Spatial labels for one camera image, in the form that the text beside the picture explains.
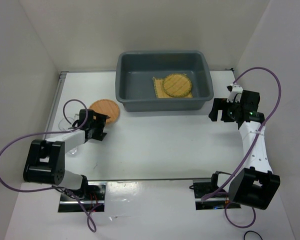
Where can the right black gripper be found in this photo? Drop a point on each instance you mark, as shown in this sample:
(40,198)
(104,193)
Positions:
(220,103)

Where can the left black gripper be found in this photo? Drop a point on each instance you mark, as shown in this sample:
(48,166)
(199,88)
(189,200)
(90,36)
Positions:
(100,120)

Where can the orange round woven coaster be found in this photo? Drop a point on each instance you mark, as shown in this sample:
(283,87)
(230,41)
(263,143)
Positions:
(106,107)

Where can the clear plastic cup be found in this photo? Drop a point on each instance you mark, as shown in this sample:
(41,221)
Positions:
(72,152)
(65,125)

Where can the yellow round woven coaster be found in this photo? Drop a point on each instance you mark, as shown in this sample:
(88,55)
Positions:
(177,85)

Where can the square bamboo mat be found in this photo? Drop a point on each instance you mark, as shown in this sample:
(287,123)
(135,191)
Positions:
(158,89)

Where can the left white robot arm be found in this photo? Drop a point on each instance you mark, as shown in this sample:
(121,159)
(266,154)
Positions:
(45,163)

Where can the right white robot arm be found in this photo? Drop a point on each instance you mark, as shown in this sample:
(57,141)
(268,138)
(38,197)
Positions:
(255,185)

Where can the grey plastic bin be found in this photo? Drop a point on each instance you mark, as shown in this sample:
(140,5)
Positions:
(136,71)

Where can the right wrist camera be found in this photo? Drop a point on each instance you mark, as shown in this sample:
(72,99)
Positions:
(235,93)

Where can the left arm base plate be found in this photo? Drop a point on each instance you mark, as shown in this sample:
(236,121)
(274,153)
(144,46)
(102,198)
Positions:
(94,201)

